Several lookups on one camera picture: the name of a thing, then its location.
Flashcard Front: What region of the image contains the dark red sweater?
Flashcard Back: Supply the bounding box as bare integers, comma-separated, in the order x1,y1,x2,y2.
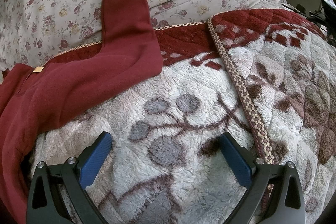
1,0,163,223

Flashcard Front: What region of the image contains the floral fleece blanket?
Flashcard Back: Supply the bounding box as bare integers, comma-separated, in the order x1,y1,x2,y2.
31,9,335,223

